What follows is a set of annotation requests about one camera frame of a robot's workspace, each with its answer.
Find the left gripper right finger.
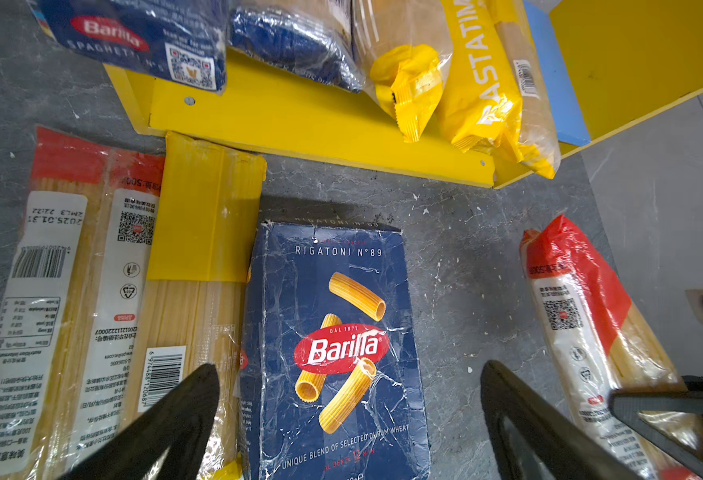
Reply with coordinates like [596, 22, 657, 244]
[481, 360, 639, 479]

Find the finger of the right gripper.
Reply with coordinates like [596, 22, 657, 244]
[609, 390, 703, 478]

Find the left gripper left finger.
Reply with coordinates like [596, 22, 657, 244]
[61, 363, 219, 479]

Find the red spaghetti bag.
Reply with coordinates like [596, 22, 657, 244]
[0, 127, 164, 479]
[521, 215, 695, 479]

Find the blue Barilla rigatoni box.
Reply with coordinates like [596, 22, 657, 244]
[239, 222, 431, 479]

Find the yellow Pastatime spaghetti bag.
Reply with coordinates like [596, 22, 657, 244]
[437, 1, 523, 155]

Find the blue Barilla spaghetti box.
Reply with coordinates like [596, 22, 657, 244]
[28, 0, 228, 94]

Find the yellow short spaghetti bag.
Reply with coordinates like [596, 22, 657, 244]
[350, 0, 455, 144]

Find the clear spaghetti bag white label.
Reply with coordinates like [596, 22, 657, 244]
[228, 0, 365, 93]

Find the yellow shelf unit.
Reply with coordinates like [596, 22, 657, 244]
[107, 1, 703, 189]

